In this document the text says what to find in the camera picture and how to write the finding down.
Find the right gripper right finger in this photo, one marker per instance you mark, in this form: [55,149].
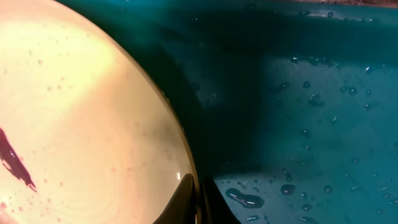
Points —
[214,209]

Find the yellow-green plate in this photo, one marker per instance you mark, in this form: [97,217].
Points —
[86,135]

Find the teal plastic tray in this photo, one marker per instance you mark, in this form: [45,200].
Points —
[289,106]

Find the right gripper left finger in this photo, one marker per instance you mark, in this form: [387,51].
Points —
[181,208]

